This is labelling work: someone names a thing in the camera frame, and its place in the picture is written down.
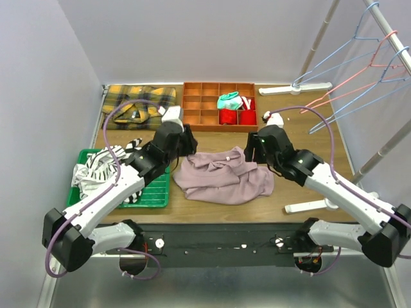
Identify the yellow plaid shirt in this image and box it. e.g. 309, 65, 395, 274
101, 85, 177, 130

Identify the near blue wire hanger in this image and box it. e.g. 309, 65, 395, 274
308, 46, 411, 135

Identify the black white striped garment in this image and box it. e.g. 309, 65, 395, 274
71, 138, 143, 200

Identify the orange compartment tray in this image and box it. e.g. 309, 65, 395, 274
181, 82, 258, 133

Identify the aluminium frame rail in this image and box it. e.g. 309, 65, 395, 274
35, 250, 399, 308

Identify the mauve tank top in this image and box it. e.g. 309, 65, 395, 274
173, 146, 274, 205

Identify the red rolled cloth left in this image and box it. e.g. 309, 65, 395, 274
219, 108, 238, 125

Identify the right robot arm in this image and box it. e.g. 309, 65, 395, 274
244, 125, 410, 268

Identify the black mounting base plate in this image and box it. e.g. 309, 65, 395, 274
105, 223, 335, 269

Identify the far blue wire hanger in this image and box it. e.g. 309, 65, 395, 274
291, 1, 382, 88

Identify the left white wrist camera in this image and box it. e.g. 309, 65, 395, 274
159, 105, 183, 126

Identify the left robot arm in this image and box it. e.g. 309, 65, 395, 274
42, 121, 198, 272

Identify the metal clothes rack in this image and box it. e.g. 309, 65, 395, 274
259, 1, 410, 214

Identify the red white striped sock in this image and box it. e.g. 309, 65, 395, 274
241, 96, 256, 110

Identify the red rolled cloth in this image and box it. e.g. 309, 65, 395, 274
219, 108, 238, 125
239, 110, 257, 126

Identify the blue wire hanger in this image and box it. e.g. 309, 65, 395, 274
308, 46, 411, 135
291, 1, 382, 88

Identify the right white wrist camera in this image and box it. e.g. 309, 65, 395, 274
262, 111, 284, 128

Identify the teal white sock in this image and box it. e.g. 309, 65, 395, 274
217, 91, 243, 110

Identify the red rolled cloth right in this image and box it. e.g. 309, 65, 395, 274
239, 110, 257, 126

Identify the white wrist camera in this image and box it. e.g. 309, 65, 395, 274
159, 105, 183, 126
262, 111, 284, 128

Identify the pink wire hanger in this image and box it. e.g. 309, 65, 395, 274
306, 30, 405, 109

